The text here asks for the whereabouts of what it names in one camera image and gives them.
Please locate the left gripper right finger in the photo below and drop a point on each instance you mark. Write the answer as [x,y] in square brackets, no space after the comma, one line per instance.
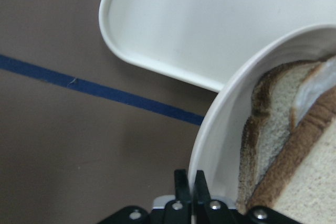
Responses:
[208,209]

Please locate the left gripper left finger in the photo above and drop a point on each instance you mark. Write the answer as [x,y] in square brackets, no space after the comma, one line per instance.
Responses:
[182,205]

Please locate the white round plate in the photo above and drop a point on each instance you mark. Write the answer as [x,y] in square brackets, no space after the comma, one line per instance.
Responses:
[216,150]

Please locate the bread slice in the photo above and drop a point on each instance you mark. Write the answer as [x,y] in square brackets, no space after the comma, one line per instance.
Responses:
[300,183]
[268,126]

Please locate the bread slice on plate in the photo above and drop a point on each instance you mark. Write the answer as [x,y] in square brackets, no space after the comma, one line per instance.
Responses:
[268,126]

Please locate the fried egg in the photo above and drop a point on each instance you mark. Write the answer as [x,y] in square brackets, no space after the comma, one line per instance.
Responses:
[320,80]

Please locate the cream bear tray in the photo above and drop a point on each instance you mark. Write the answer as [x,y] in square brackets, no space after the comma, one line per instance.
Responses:
[202,42]

